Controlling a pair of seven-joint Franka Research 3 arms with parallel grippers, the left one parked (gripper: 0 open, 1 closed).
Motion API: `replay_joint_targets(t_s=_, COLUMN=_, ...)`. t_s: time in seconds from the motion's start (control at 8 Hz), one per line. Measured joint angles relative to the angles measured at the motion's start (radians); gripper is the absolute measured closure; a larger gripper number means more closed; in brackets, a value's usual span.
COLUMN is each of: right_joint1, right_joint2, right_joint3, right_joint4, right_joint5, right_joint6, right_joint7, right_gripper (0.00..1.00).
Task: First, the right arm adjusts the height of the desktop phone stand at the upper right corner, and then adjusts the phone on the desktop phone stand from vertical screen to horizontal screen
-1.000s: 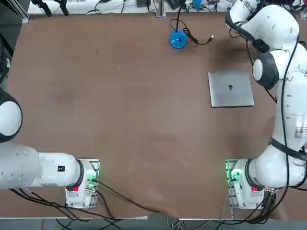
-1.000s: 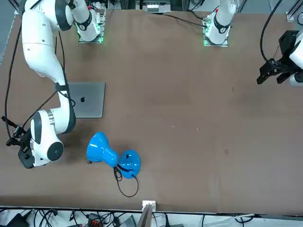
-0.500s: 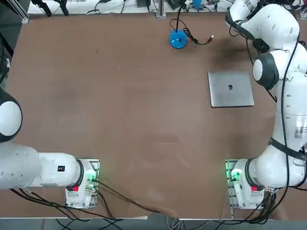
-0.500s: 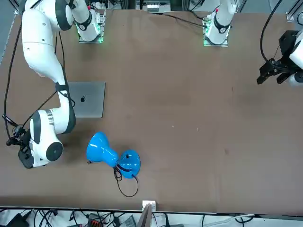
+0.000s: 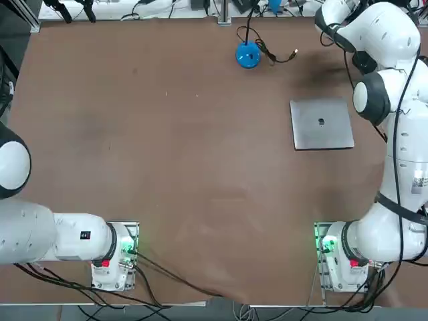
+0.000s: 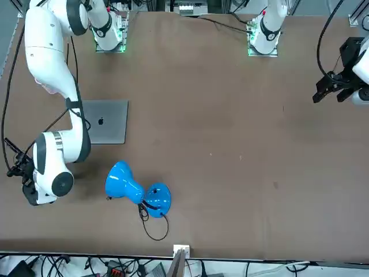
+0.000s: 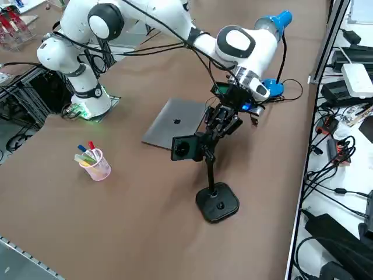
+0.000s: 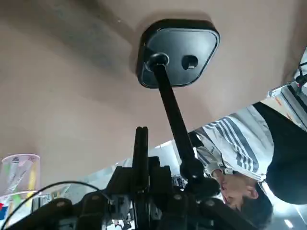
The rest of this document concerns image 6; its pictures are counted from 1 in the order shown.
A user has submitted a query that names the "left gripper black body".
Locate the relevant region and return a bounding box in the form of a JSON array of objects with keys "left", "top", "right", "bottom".
[{"left": 328, "top": 36, "right": 366, "bottom": 87}]

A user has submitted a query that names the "blue desk lamp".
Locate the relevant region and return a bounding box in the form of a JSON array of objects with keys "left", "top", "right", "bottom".
[{"left": 105, "top": 160, "right": 173, "bottom": 219}]

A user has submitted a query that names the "aluminium frame post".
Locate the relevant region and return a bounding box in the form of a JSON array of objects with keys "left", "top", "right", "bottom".
[{"left": 168, "top": 244, "right": 191, "bottom": 277}]

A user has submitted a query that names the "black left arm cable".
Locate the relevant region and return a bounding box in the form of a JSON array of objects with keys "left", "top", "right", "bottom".
[{"left": 316, "top": 0, "right": 345, "bottom": 78}]

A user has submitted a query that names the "black lamp power cable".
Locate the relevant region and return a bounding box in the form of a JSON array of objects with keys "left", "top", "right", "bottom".
[{"left": 106, "top": 196, "right": 170, "bottom": 242}]

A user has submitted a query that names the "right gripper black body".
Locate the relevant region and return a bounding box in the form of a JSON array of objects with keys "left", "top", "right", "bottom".
[{"left": 7, "top": 155, "right": 35, "bottom": 186}]

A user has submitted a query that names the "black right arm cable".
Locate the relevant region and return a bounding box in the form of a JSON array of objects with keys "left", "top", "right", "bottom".
[{"left": 1, "top": 24, "right": 27, "bottom": 174}]

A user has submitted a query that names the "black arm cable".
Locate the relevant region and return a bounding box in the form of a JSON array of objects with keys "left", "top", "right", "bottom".
[
  {"left": 316, "top": 0, "right": 345, "bottom": 78},
  {"left": 1, "top": 24, "right": 27, "bottom": 174}
]

